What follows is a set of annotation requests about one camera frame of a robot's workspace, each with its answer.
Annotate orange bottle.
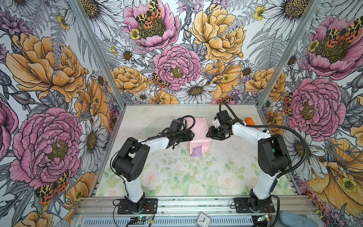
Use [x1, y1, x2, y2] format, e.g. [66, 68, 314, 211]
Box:
[245, 117, 256, 125]

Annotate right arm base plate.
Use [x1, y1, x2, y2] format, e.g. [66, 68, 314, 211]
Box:
[233, 197, 276, 213]

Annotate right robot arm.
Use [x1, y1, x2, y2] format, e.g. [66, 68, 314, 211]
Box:
[206, 123, 291, 212]

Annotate aluminium front rail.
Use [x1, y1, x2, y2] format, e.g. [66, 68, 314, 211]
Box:
[75, 195, 317, 218]

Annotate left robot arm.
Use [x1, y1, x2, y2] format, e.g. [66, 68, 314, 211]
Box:
[111, 131, 194, 213]

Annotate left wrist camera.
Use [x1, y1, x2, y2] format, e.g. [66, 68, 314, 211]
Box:
[167, 119, 184, 134]

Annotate left black cable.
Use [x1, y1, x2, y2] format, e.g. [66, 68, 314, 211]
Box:
[109, 115, 196, 194]

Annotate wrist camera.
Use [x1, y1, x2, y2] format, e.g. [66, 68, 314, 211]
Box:
[213, 110, 232, 128]
[167, 119, 184, 134]

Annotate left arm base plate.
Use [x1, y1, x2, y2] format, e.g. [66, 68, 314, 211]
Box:
[117, 198, 158, 215]

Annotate blue grey cloth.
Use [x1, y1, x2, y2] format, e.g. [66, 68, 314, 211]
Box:
[279, 211, 318, 227]

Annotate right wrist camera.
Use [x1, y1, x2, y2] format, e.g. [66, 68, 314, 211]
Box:
[213, 110, 232, 128]

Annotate small white clock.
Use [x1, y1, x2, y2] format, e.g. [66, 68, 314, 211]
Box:
[196, 212, 211, 227]

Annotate right black corrugated cable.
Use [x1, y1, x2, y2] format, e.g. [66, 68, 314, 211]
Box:
[219, 101, 308, 227]

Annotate purple wrapping paper sheet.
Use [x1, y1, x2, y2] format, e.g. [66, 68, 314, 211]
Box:
[190, 117, 212, 157]

